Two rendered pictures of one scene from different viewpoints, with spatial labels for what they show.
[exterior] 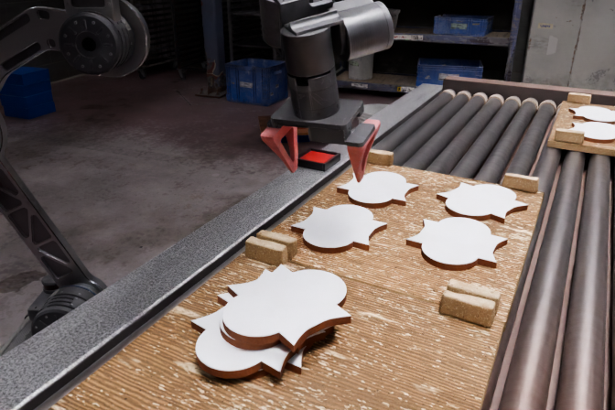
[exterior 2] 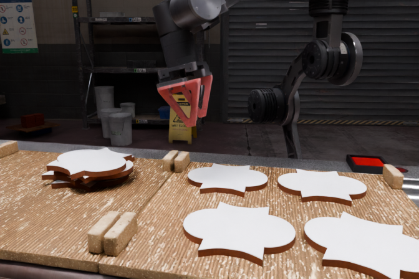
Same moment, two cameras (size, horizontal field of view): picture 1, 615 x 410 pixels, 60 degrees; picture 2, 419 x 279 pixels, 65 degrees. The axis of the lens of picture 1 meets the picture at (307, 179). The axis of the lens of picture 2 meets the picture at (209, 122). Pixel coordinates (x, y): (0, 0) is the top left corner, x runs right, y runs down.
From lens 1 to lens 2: 0.78 m
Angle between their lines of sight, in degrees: 70
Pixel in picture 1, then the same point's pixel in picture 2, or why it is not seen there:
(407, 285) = (152, 212)
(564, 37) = not seen: outside the picture
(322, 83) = (163, 42)
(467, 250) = (215, 231)
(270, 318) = (73, 157)
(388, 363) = (53, 211)
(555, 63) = not seen: outside the picture
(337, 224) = (226, 175)
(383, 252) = (201, 199)
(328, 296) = (93, 167)
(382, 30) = (184, 0)
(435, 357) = (55, 228)
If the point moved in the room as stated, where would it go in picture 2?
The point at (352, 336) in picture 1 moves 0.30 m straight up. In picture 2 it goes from (85, 198) to (67, 2)
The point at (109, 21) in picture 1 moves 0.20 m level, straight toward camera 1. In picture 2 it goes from (324, 45) to (286, 45)
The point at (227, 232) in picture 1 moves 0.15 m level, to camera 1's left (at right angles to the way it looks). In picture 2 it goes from (214, 159) to (197, 142)
